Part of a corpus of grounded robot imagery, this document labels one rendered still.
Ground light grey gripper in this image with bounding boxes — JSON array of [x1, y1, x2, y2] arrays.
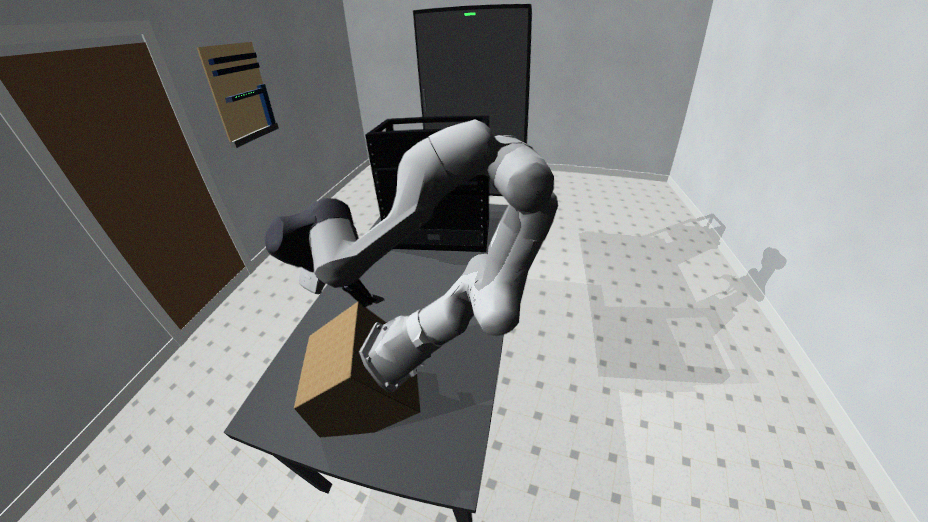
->
[[342, 279, 384, 307]]

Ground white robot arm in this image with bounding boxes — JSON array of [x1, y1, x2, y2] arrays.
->
[[265, 119, 558, 394]]

